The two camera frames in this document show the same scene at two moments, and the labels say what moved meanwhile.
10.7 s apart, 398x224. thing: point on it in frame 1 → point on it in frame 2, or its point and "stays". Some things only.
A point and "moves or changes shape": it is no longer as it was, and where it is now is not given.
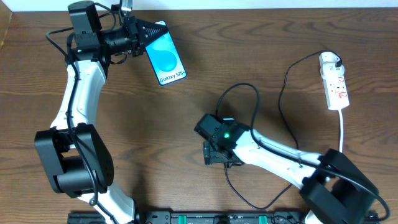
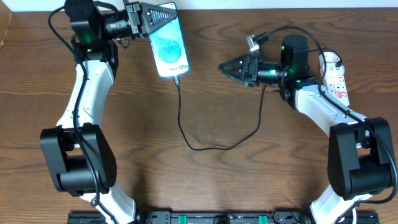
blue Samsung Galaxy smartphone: x=165 y=59 moves or changes shape
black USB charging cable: x=246 y=84 → x=176 y=83
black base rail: x=209 y=217 stays
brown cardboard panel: x=5 y=18 stays
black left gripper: x=134 y=37 → x=135 y=19
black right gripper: x=210 y=153 → x=252 y=70
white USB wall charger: x=327 y=63 stays
